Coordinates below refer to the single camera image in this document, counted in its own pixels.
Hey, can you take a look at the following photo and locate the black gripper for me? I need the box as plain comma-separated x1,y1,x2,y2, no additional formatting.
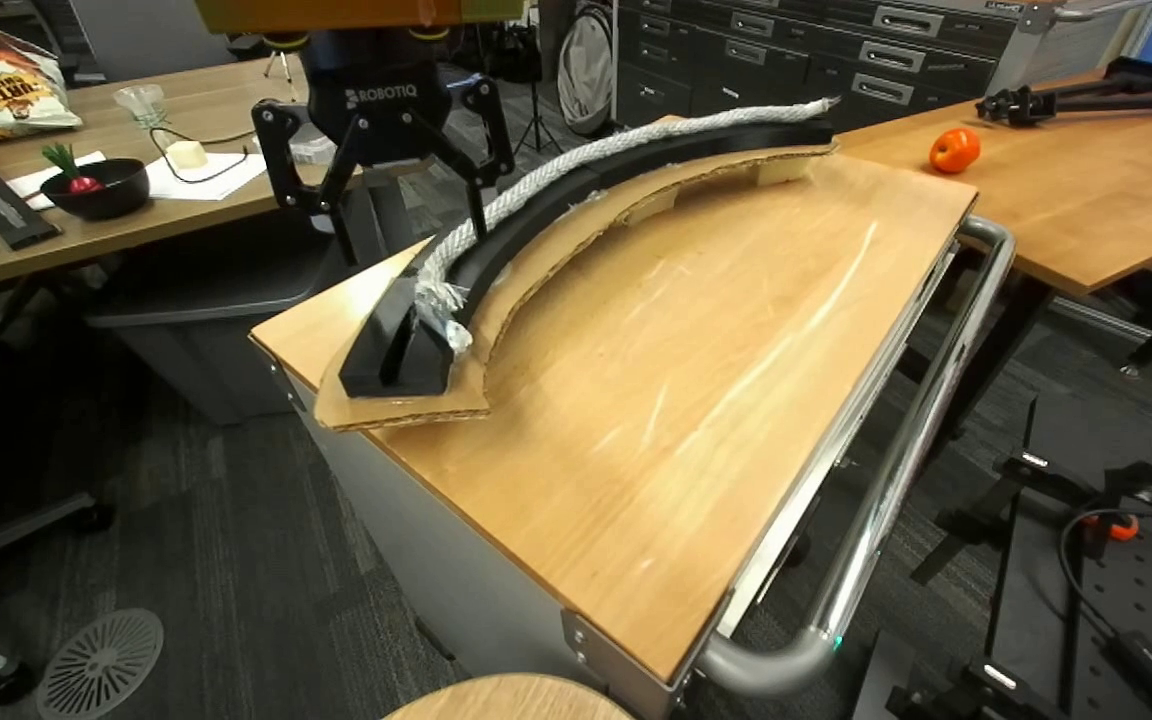
254,27,517,265

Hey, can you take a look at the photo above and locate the curved cardboard base board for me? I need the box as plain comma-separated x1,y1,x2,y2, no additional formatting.
314,148,818,430

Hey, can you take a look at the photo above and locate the white paper sheet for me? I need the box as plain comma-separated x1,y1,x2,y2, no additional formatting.
148,154,264,204

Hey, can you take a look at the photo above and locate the black bowl with red item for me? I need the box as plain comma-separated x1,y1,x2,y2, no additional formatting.
42,161,148,222

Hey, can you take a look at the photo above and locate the dark drawer cabinet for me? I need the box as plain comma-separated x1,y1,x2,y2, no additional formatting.
611,0,1011,130

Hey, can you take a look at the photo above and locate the yellow snack chip bag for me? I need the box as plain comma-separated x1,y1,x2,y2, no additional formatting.
0,27,79,141

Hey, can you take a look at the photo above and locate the round wooden stool top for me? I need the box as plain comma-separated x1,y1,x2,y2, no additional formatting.
383,673,631,720

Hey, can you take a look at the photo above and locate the orange round fruit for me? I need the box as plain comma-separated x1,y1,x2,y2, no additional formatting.
929,130,980,175

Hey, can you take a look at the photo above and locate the black clamp tool on table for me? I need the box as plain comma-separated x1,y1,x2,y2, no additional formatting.
976,56,1152,130

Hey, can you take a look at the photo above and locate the black curved track rail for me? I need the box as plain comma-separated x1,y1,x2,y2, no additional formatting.
342,116,834,396

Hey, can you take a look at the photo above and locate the silver metal cart handle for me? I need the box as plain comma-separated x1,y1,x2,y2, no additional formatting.
698,216,1017,700

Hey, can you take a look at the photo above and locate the orange black cable connector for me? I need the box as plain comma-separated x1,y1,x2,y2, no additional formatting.
1086,512,1146,550

